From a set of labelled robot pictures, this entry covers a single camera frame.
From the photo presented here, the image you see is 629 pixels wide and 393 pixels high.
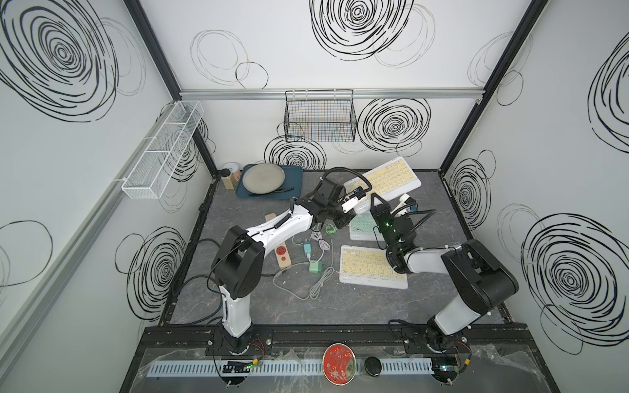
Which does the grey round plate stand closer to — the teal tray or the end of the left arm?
the teal tray

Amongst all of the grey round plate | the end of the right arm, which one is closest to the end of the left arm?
the end of the right arm

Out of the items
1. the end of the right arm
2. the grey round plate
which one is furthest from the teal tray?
the end of the right arm

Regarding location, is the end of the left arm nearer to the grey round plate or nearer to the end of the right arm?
the end of the right arm

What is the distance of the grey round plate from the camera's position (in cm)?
114
